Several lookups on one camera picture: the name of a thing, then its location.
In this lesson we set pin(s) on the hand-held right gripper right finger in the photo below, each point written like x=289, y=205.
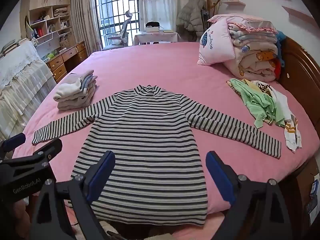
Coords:
x=220, y=177

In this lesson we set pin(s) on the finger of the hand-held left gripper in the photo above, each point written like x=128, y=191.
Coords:
x=15, y=140
x=50, y=150

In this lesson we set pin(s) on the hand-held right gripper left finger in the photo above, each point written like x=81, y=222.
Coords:
x=102, y=170

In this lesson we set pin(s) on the striped long-sleeve shirt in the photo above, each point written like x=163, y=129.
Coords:
x=150, y=142

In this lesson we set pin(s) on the beige folded knit sweater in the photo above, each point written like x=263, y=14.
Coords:
x=75, y=102

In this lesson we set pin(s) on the lace-covered furniture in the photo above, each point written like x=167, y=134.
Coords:
x=22, y=80

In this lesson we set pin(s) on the cream blue-striped folded sweater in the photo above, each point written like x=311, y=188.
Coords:
x=70, y=87

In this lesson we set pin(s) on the green garment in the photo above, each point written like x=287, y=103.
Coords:
x=260, y=105

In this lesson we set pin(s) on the white yellow-printed garment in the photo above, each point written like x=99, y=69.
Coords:
x=291, y=130

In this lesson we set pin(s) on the stack of books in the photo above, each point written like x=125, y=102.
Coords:
x=10, y=46

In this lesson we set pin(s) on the wooden desk with drawers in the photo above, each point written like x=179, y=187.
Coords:
x=72, y=55

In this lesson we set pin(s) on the pink bed sheet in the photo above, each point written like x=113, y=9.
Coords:
x=162, y=65

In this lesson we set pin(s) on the wooden bookshelf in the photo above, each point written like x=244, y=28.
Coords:
x=47, y=22

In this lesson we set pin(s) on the folded cartoon quilt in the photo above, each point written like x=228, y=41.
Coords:
x=257, y=55

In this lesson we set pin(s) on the wooden headboard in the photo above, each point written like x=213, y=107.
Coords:
x=300, y=72

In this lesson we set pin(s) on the white cartoon print pillow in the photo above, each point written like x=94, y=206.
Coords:
x=215, y=45

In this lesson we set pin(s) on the grey office chair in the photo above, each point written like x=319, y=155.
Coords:
x=120, y=36

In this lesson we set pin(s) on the beige patterned curtain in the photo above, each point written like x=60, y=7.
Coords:
x=83, y=17

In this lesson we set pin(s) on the small table with tablecloth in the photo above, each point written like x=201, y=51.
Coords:
x=155, y=38

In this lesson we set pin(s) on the white box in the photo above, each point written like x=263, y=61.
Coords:
x=152, y=27

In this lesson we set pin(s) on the yellow book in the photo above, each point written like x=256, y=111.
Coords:
x=168, y=31

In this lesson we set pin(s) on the pink ruffled pillow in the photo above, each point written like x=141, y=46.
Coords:
x=245, y=21

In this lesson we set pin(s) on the window with metal grille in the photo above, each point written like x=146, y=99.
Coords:
x=112, y=2

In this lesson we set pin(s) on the grey puffer coat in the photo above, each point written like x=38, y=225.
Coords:
x=190, y=15

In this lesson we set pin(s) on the wooden coat rack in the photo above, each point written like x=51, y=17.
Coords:
x=212, y=3

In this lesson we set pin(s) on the white sheer curtain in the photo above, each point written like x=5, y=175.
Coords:
x=160, y=2

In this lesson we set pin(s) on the small pink wall shelf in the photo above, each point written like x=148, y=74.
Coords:
x=235, y=2

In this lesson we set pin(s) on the long pink wall shelf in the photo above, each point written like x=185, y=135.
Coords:
x=300, y=16

